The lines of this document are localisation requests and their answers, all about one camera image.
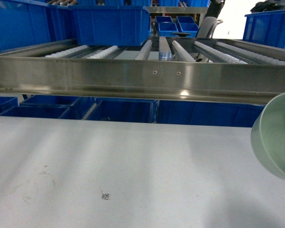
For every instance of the small QR code sticker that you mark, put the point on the small QR code sticker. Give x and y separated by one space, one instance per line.
105 196

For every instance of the blue bin below shelf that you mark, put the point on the blue bin below shelf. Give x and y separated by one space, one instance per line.
206 113
52 106
124 110

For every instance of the blue bin below shelf right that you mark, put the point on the blue bin below shelf right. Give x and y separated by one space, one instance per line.
206 113

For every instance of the blue bin below shelf left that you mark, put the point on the blue bin below shelf left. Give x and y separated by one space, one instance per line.
52 106

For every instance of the large blue crate left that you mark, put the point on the large blue crate left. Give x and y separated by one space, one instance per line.
31 22

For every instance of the blue bin below shelf centre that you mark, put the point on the blue bin below shelf centre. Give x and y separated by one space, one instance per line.
124 110

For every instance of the blue crate far right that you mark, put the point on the blue crate far right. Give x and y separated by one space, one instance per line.
266 28

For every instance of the green bowl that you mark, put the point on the green bowl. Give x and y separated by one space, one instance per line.
268 136

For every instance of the blue crate on rollers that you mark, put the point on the blue crate on rollers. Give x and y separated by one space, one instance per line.
111 25

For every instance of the stainless steel roller shelf rack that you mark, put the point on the stainless steel roller shelf rack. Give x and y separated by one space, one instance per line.
171 69

